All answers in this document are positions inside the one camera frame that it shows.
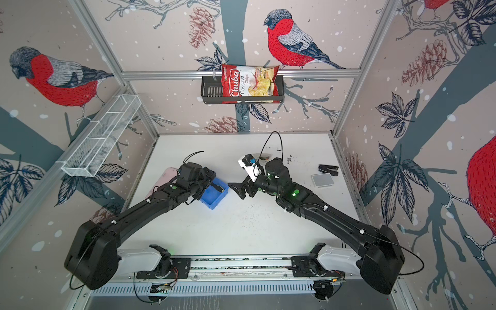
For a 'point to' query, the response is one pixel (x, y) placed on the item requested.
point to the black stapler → (331, 170)
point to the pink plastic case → (166, 176)
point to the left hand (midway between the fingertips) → (216, 174)
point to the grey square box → (321, 180)
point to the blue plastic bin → (212, 197)
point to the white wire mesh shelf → (101, 137)
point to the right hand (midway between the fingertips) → (237, 174)
